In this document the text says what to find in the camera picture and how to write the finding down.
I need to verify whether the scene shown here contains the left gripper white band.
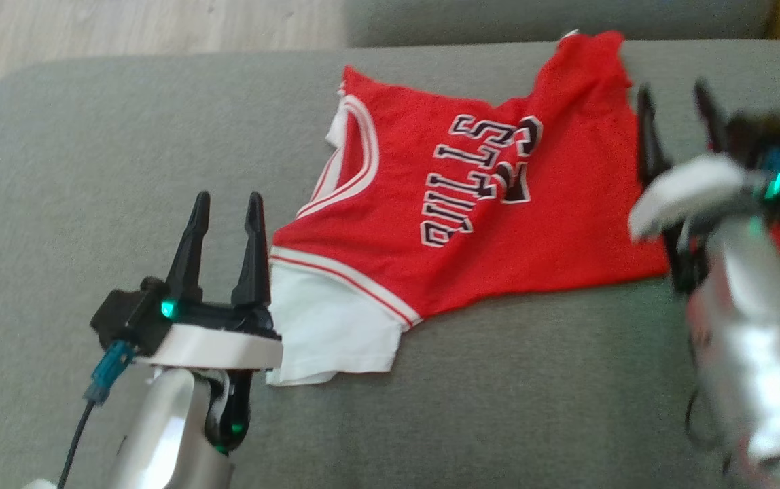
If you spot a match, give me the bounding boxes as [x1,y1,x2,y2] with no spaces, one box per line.
[135,191,284,372]

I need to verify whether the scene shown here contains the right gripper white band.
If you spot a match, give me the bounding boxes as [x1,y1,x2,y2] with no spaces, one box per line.
[628,78,770,297]

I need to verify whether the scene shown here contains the grey sofa back cushion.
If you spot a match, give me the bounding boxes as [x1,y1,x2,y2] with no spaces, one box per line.
[344,0,775,47]

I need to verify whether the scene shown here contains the large grey sofa seat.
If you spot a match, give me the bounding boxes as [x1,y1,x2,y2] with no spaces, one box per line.
[0,39,780,489]

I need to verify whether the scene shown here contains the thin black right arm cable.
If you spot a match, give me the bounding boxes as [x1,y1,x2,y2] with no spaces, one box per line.
[684,391,727,456]

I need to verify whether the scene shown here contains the red Bulls jersey white sleeves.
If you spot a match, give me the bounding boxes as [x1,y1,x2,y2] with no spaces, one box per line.
[266,29,669,388]

